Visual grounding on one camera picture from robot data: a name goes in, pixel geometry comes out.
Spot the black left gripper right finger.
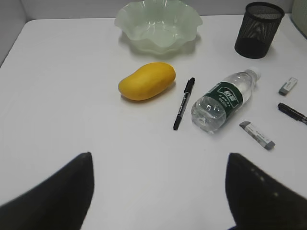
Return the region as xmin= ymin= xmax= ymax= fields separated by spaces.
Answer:
xmin=225 ymin=153 xmax=307 ymax=230

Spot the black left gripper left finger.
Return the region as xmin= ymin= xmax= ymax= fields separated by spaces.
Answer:
xmin=0 ymin=152 xmax=94 ymax=230

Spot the clear water bottle green label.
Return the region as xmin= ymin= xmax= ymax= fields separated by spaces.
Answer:
xmin=191 ymin=67 xmax=261 ymax=133

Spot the black marker pen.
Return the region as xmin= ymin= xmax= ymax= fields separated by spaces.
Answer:
xmin=278 ymin=103 xmax=307 ymax=124
xmin=173 ymin=77 xmax=195 ymax=130

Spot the yellow mango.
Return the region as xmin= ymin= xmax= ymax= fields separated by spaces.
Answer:
xmin=118 ymin=62 xmax=176 ymax=101

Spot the white grey eraser left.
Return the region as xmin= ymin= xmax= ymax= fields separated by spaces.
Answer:
xmin=239 ymin=121 xmax=275 ymax=150

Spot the white grey eraser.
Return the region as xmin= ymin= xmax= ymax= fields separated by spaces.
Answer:
xmin=239 ymin=121 xmax=275 ymax=150
xmin=278 ymin=77 xmax=298 ymax=96

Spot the white grey eraser top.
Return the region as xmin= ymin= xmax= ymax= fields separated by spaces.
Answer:
xmin=278 ymin=77 xmax=298 ymax=96

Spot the black mesh pen holder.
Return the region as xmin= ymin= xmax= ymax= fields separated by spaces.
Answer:
xmin=235 ymin=1 xmax=285 ymax=59

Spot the pale green plastic basket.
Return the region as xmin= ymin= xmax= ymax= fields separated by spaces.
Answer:
xmin=291 ymin=0 xmax=307 ymax=38

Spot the pale green wavy plate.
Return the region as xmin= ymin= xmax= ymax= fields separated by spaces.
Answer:
xmin=115 ymin=0 xmax=203 ymax=54

